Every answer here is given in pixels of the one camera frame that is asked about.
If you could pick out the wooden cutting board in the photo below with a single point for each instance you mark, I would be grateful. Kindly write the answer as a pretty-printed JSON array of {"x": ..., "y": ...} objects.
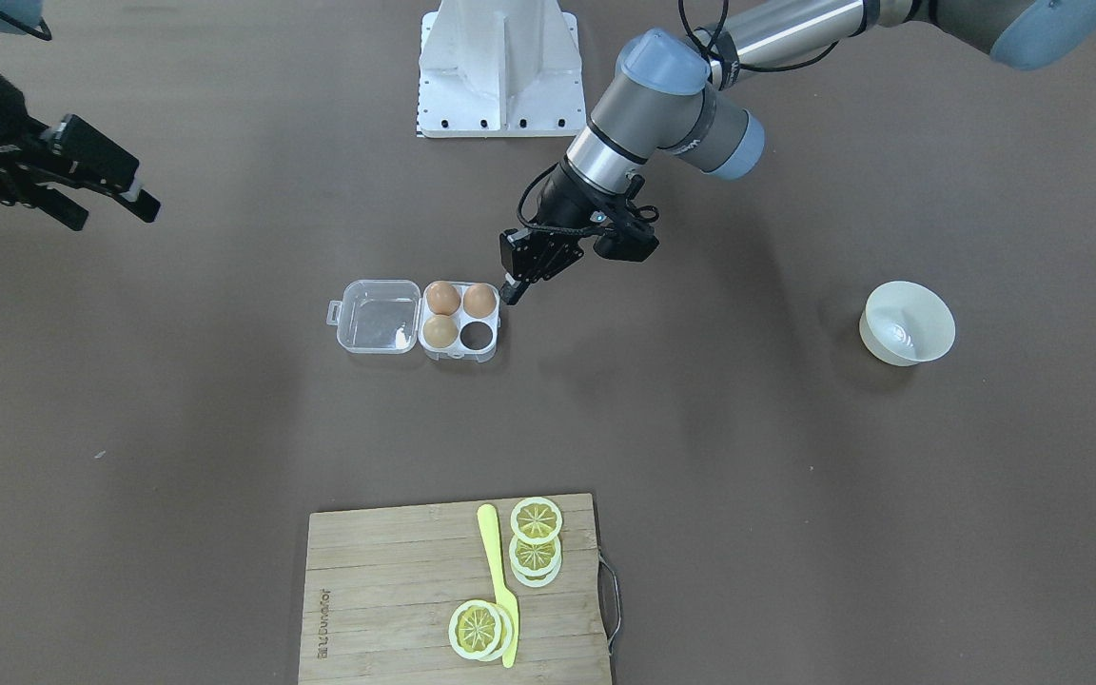
[{"x": 381, "y": 585}]

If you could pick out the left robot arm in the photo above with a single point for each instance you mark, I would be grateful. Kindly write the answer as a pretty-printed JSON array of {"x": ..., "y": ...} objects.
[{"x": 668, "y": 95}]

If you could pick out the clear plastic egg box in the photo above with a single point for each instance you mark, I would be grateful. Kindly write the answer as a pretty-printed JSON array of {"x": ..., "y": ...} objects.
[{"x": 385, "y": 317}]

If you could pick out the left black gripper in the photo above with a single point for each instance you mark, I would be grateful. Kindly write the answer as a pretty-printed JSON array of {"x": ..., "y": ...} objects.
[{"x": 569, "y": 201}]

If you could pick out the brown egg cell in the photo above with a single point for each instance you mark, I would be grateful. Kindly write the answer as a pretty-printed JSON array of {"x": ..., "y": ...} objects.
[
  {"x": 439, "y": 331},
  {"x": 442, "y": 298}
]

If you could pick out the lemon slice back pair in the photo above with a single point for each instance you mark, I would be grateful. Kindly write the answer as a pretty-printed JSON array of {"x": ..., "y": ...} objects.
[{"x": 535, "y": 564}]

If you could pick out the brown egg from bowl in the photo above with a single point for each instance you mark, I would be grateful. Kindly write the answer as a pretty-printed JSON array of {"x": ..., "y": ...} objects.
[{"x": 479, "y": 300}]

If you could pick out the brown egg far cell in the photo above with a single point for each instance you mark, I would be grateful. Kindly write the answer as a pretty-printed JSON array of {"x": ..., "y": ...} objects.
[{"x": 442, "y": 298}]

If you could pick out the white round bowl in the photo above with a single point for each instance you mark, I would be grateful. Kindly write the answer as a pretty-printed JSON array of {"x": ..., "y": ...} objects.
[{"x": 904, "y": 324}]

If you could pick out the yellow plastic knife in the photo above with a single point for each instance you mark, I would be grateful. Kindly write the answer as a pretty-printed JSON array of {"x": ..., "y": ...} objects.
[{"x": 489, "y": 528}]

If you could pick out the lemon slice by knife tip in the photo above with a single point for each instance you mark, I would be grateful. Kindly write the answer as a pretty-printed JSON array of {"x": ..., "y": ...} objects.
[{"x": 481, "y": 630}]

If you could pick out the lemon slice pair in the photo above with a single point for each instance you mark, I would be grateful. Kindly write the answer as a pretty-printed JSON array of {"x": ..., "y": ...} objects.
[
  {"x": 536, "y": 520},
  {"x": 535, "y": 564}
]

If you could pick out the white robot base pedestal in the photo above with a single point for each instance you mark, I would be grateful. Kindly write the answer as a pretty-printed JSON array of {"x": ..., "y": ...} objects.
[{"x": 499, "y": 69}]

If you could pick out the brown egg near cell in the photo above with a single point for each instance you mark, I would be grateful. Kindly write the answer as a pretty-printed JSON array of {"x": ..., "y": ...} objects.
[{"x": 439, "y": 331}]

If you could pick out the lemon slice front pair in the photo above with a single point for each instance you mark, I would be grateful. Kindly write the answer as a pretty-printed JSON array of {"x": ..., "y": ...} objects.
[{"x": 536, "y": 520}]

